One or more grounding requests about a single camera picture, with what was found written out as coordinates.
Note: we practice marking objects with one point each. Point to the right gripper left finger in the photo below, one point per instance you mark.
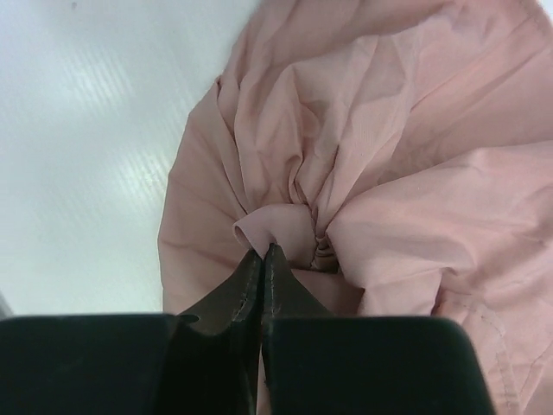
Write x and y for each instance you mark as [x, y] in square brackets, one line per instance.
[201, 361]

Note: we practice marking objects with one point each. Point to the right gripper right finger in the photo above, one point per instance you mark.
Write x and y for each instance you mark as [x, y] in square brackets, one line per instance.
[318, 363]

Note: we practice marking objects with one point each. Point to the pink pleated skirt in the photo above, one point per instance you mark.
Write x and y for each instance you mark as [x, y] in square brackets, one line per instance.
[400, 152]

